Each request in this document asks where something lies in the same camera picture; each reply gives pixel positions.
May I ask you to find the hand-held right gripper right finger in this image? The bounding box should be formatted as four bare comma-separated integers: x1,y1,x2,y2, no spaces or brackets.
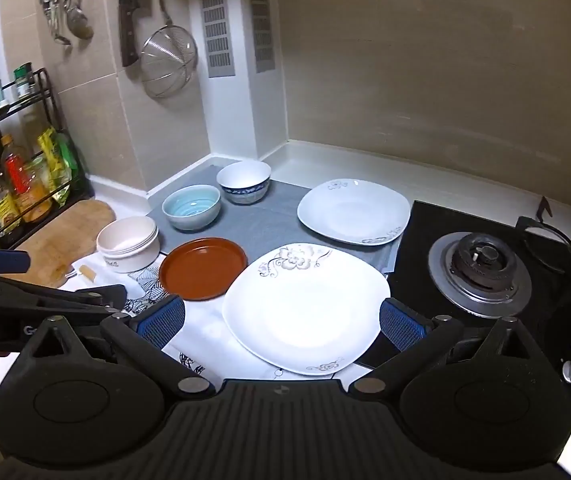
348,297,566,396

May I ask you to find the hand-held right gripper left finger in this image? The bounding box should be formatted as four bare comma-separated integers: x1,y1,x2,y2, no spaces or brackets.
12,294,217,403

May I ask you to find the white bowl with black print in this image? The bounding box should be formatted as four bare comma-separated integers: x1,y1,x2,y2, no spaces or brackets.
96,216,161,274

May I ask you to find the brown round plate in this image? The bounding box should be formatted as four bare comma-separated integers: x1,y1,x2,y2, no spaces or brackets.
159,237,249,302

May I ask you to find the large white floral square plate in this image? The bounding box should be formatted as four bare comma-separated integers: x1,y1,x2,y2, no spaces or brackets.
222,242,392,376

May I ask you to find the light blue bowl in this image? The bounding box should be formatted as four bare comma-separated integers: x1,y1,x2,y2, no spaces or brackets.
162,184,222,232

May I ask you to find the white bowl blue patterned rim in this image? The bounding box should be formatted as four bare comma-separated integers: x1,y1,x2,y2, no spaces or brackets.
216,160,272,205

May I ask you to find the white printed cloth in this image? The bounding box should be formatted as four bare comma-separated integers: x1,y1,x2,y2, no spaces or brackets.
68,254,397,382

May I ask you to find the wooden cutting board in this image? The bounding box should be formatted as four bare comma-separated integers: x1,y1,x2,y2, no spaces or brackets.
0,199,117,290

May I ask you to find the row of sauce bottles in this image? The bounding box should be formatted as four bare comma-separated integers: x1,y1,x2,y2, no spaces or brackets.
0,132,55,250

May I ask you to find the black glass gas stove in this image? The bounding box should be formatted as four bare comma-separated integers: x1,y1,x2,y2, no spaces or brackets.
354,200,571,419

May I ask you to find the gas burner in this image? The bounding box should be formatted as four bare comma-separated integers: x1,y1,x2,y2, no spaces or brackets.
427,232,533,319

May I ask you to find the yellow green packet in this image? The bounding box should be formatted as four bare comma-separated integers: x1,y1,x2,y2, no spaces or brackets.
38,127,80,206

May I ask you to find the grey mat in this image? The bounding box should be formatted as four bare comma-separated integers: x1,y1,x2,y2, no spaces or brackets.
146,164,399,275

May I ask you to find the black pan support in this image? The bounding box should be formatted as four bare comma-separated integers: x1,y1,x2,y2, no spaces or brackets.
515,196,571,281

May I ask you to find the spice jar with green cap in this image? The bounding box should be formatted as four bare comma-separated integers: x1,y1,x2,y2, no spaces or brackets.
13,62,35,101

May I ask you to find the metal ladle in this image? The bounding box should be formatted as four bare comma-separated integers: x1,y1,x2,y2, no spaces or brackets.
64,0,95,41

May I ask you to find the kitchen cleaver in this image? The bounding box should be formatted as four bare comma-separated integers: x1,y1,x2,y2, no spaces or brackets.
118,0,154,69

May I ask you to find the grey vent grille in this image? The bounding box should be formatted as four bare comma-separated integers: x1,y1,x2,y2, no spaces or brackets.
196,0,236,79

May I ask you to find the small wooden handled utensil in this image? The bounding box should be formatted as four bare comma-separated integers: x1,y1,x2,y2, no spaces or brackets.
64,262,97,282

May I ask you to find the black wire spice rack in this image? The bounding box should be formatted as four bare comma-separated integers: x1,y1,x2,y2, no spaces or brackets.
0,67,95,252

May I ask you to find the metal wire strainer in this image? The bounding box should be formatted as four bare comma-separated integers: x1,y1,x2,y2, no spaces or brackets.
139,0,199,100

